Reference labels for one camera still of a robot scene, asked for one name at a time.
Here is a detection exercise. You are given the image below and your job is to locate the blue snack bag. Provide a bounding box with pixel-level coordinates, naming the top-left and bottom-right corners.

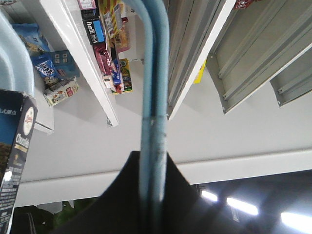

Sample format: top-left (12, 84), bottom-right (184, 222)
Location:
top-left (31, 53), bottom-right (58, 78)

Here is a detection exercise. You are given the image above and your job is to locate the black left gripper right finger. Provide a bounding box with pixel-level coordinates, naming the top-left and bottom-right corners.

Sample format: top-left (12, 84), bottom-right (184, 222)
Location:
top-left (163, 155), bottom-right (234, 234)

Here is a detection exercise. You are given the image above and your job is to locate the white supermarket shelf unit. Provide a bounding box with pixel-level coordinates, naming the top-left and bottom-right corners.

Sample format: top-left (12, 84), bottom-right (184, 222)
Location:
top-left (0, 0), bottom-right (312, 208)

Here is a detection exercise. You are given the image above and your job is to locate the dark blue Chocofello cookie box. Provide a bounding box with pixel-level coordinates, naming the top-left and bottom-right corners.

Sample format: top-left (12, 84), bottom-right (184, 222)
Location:
top-left (0, 89), bottom-right (38, 234)

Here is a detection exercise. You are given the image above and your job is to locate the black Franzzi snack box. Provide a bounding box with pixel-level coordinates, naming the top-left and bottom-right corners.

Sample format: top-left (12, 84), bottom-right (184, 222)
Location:
top-left (82, 17), bottom-right (106, 45)

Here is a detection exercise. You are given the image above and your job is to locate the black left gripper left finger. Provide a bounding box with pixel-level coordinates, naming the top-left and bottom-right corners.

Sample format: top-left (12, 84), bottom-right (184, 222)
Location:
top-left (52, 151), bottom-right (140, 234)

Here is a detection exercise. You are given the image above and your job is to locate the light blue shopping basket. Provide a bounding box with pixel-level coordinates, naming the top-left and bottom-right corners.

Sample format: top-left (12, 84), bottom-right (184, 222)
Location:
top-left (0, 0), bottom-right (170, 234)

